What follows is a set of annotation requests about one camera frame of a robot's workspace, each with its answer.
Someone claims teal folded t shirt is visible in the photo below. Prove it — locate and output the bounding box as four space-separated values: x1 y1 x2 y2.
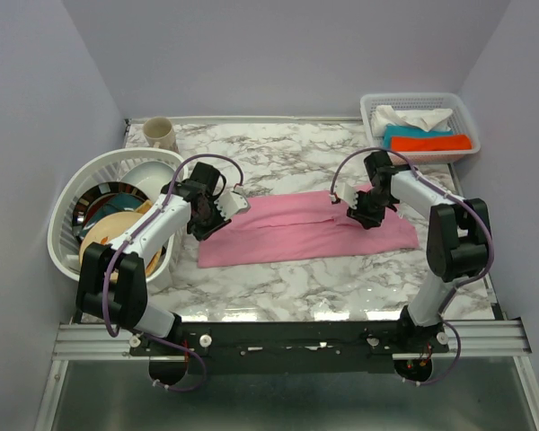
383 125 453 148

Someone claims white oval dish basket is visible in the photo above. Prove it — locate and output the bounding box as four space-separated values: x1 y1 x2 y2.
47 147 184 281

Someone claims pink t shirt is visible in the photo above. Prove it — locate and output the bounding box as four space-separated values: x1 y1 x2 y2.
198 191 420 268

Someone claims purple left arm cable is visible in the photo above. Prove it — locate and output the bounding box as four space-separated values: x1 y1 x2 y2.
102 153 245 392

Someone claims beige bird pattern plate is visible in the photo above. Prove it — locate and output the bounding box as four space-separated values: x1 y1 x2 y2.
79 212 142 265

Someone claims white ceramic bowl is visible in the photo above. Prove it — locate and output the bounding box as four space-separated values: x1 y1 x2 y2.
119 161 175 202

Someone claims tan scalloped dish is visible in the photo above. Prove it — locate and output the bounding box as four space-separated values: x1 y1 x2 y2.
134 199 153 215

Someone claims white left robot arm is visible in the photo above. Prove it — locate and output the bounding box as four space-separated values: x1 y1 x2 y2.
75 163 231 355

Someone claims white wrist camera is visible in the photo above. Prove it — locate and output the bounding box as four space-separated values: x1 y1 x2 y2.
215 185 251 221
329 182 358 209

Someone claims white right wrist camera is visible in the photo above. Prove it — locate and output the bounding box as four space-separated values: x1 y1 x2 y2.
329 182 358 209

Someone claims white folded t shirt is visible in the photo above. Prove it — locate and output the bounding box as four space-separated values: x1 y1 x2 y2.
369 105 454 137

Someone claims beige ceramic mug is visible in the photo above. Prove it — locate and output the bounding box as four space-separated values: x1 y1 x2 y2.
143 117 179 153

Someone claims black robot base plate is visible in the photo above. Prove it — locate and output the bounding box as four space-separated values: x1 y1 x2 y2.
130 314 449 374

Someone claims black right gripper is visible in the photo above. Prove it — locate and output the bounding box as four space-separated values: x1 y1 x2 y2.
346 189 393 231

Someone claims teal ceramic plate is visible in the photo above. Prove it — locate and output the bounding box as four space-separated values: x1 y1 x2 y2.
83 192 146 229

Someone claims dark striped rim plate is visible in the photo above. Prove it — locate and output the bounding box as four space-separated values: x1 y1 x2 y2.
72 181 144 242

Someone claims aluminium frame rail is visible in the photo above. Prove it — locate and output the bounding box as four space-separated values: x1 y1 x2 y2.
52 320 532 361

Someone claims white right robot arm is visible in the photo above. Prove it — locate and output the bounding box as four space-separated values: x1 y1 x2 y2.
330 149 494 352

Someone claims orange folded t shirt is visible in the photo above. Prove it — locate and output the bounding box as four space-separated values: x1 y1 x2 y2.
390 135 473 153

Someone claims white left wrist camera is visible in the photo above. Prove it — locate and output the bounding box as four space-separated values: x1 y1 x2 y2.
215 185 251 221

